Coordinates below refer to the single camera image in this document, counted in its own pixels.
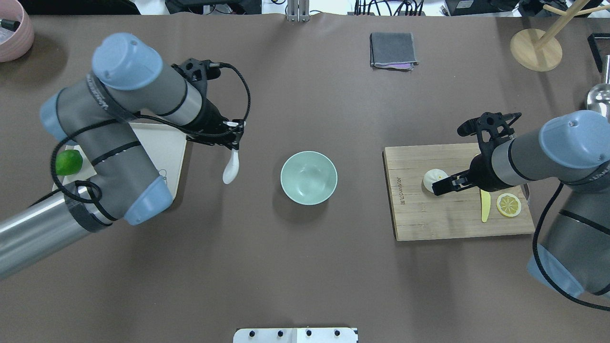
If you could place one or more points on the mint green bowl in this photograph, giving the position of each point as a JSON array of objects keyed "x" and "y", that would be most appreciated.
[{"x": 308, "y": 178}]

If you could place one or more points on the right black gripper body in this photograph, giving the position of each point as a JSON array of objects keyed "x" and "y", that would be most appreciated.
[{"x": 481, "y": 174}]

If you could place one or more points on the grey folded cloth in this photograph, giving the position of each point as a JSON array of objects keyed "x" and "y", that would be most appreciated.
[{"x": 393, "y": 51}]

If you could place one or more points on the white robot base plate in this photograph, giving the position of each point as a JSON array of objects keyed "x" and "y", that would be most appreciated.
[{"x": 297, "y": 335}]

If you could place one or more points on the lemon slice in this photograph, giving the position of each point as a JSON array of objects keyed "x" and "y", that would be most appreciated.
[{"x": 508, "y": 205}]

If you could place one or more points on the green lime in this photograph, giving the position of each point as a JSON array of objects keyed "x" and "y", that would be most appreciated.
[{"x": 68, "y": 162}]

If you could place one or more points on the wooden mug tree stand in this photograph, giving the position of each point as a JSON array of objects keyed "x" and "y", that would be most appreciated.
[{"x": 539, "y": 50}]

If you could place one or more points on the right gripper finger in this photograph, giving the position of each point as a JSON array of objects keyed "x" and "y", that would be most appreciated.
[{"x": 442, "y": 187}]

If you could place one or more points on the cream rabbit tray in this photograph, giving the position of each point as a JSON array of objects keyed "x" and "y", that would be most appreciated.
[{"x": 166, "y": 147}]

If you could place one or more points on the white ceramic spoon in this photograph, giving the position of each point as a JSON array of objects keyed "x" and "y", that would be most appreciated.
[{"x": 232, "y": 168}]

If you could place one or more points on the yellow plastic knife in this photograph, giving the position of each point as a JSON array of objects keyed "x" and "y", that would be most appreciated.
[{"x": 485, "y": 199}]

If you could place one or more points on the steel ice scoop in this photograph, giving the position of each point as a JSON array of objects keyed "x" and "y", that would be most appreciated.
[{"x": 598, "y": 98}]

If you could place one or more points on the bamboo cutting board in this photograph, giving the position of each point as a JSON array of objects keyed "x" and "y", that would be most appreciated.
[{"x": 418, "y": 214}]

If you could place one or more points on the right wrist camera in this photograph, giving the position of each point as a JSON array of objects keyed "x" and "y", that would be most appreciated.
[{"x": 491, "y": 130}]

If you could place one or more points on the pink bowl with ice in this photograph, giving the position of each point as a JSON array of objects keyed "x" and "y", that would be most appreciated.
[{"x": 14, "y": 44}]

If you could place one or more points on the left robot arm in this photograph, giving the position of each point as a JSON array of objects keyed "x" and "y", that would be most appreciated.
[{"x": 100, "y": 169}]

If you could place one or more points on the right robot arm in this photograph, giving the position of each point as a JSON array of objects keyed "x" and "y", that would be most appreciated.
[{"x": 571, "y": 244}]

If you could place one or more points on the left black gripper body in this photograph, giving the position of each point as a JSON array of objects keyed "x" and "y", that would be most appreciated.
[{"x": 211, "y": 117}]

